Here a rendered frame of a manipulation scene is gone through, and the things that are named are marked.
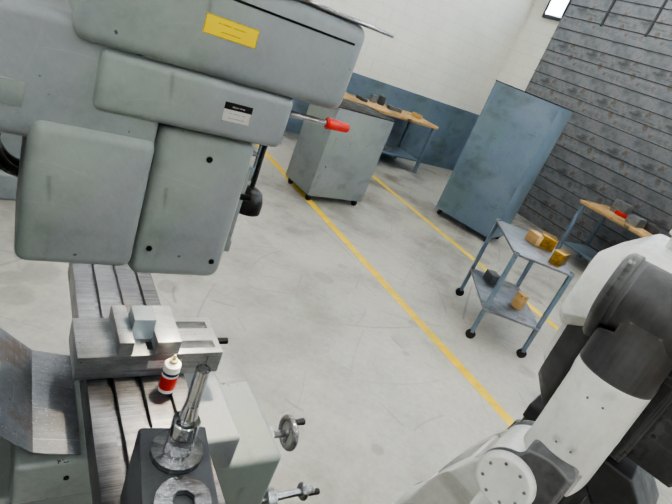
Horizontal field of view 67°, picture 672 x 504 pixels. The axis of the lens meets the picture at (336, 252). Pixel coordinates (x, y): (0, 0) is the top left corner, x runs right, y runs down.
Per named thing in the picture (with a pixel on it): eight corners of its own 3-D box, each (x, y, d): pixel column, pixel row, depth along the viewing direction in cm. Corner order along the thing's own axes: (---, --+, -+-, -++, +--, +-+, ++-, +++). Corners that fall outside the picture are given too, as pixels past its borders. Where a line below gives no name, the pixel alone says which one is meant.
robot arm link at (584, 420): (567, 501, 73) (659, 382, 65) (541, 550, 63) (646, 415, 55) (498, 446, 79) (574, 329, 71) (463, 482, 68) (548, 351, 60)
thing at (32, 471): (198, 378, 161) (207, 349, 156) (230, 470, 135) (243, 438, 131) (12, 390, 133) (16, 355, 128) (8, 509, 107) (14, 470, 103)
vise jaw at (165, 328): (166, 317, 138) (169, 305, 137) (179, 353, 127) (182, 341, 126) (143, 317, 135) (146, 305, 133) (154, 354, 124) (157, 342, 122)
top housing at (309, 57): (291, 78, 117) (314, 5, 111) (342, 114, 98) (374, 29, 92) (61, 7, 91) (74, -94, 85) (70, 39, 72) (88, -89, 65)
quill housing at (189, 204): (196, 234, 125) (230, 110, 112) (219, 282, 110) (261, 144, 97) (113, 226, 114) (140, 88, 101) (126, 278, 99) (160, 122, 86)
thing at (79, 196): (114, 211, 114) (136, 99, 104) (130, 270, 97) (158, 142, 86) (15, 199, 104) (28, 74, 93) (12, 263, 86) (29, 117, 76)
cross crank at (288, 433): (287, 429, 177) (298, 405, 172) (301, 457, 168) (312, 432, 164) (245, 435, 168) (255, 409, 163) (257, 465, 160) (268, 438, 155)
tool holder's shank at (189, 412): (174, 423, 83) (190, 372, 79) (180, 409, 86) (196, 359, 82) (193, 429, 83) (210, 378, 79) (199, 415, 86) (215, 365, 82)
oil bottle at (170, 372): (172, 382, 128) (182, 348, 123) (175, 394, 125) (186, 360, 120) (155, 383, 125) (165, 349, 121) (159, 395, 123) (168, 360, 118)
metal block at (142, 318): (147, 324, 131) (152, 305, 129) (152, 339, 127) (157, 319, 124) (126, 324, 128) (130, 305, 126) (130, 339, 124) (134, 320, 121)
